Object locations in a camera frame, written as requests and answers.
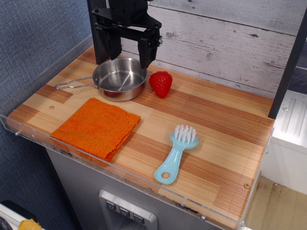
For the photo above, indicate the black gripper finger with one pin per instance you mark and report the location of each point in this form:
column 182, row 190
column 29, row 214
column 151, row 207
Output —
column 110, row 41
column 147, row 52

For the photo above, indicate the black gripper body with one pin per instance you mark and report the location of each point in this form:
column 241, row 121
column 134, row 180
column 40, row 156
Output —
column 129, row 19

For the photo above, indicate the stainless steel pot with handle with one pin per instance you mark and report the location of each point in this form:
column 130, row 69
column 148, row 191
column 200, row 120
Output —
column 118, row 80

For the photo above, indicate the orange folded cloth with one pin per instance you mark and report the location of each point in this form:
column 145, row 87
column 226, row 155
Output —
column 97, row 128

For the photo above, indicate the red plastic strawberry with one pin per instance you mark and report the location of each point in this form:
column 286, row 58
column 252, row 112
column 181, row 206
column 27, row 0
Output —
column 161, row 83

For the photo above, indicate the light blue dish brush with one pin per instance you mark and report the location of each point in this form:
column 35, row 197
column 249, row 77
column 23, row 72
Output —
column 183, row 138

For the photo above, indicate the grey toy fridge cabinet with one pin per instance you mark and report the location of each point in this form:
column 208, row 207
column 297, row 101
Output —
column 82, row 183

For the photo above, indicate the silver dispenser button panel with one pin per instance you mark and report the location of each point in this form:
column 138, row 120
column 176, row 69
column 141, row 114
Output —
column 121, row 214

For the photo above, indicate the white toy sink unit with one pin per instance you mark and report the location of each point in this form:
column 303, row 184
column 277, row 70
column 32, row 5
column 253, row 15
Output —
column 285, row 158

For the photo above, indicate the yellow object bottom left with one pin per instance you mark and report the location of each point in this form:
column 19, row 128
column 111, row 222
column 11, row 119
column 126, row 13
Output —
column 29, row 224

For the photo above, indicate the dark grey left post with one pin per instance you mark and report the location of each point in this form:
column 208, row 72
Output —
column 100, row 54

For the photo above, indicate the dark grey post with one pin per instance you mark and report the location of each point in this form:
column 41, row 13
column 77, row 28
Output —
column 100, row 54
column 289, row 68

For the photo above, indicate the clear acrylic guard rail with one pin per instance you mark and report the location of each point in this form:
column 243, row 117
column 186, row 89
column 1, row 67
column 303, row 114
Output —
column 215, row 179

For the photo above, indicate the dark grey right post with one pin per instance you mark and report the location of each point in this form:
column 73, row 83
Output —
column 289, row 68

